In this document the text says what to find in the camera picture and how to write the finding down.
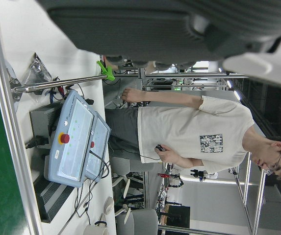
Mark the left robot hand grey white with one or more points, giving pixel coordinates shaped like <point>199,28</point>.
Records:
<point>135,31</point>

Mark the grey metal control box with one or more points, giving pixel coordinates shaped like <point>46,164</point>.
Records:
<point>42,117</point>

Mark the green plastic clamp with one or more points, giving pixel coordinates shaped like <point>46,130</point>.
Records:
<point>107,72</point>

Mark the metal rod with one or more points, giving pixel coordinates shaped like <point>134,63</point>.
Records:
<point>57,82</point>

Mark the clear plastic bag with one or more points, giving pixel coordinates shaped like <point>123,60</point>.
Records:
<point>38,68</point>

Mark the person in cream t-shirt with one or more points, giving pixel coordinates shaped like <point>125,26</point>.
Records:
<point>191,127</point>

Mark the small blue-grey teach pendant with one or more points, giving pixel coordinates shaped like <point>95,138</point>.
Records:
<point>98,139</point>

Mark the black handheld clicker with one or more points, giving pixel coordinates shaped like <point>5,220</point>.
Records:
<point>158,148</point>

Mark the large blue-grey teach pendant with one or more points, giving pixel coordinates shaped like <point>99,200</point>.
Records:
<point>69,137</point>

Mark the grey office chair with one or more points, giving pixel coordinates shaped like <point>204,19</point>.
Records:
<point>142,222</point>
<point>123,166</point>

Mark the black power plug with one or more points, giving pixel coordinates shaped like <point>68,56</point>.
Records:
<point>38,140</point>

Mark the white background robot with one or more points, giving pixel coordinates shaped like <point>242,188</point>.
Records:
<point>199,173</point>

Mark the white round device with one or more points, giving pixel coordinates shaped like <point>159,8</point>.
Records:
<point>109,205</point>

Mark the black finned heat sink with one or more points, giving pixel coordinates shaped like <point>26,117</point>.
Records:
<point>49,195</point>

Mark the black monitor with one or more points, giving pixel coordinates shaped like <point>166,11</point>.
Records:
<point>178,215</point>

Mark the aluminium frame beam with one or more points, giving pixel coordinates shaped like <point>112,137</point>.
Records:
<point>179,76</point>

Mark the metal rod base bracket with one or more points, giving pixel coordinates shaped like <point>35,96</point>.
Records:
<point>14,81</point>

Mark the aluminium conveyor side rail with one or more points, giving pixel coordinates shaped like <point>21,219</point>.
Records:
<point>14,137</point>

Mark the aluminium frame cell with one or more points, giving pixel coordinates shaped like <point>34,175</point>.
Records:
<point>259,195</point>

